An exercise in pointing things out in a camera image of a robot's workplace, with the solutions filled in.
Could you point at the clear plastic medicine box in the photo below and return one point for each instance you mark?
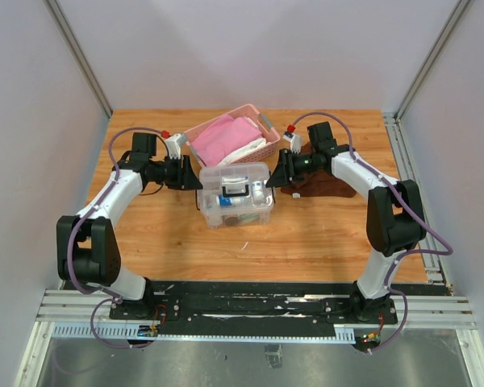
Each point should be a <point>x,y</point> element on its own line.
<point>256,213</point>

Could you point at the pink folded cloth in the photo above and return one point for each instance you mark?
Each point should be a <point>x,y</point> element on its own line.
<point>223,136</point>

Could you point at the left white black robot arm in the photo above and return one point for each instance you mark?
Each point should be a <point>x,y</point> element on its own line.
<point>88,254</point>

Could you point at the white folded cloth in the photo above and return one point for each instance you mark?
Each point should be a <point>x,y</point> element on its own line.
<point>243,151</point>

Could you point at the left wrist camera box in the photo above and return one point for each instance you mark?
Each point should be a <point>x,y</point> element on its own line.
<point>174,145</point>

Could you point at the white swab packets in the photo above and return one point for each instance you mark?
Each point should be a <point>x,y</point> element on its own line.
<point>240,180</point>

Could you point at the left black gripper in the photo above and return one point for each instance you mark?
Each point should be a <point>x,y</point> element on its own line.
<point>189,180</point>

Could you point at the pink plastic basket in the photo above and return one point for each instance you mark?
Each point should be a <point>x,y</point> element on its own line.
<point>251,112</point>

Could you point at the brown towel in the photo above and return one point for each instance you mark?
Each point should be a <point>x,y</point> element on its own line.
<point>320,184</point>

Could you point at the small bandage roll packet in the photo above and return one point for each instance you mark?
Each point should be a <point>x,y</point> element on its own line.
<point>258,191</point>

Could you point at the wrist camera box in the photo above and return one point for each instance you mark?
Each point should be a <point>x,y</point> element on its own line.
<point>295,141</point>
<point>174,145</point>

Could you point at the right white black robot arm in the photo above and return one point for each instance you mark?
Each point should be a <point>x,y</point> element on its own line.
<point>393,218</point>

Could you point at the white blue pill bottle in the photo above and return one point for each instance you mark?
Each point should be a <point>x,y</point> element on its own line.
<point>225,202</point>

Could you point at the white medicine bottle green label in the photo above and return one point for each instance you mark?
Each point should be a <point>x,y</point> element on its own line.
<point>214,214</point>

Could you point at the brown glass bottle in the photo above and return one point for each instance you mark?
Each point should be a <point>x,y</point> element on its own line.
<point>231,221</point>

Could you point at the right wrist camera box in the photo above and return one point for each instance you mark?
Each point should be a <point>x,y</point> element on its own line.
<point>295,141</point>

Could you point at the clear box lid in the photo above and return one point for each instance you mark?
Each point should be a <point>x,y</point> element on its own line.
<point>210,178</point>

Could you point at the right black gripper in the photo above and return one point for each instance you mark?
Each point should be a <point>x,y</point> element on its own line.
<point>284,172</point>

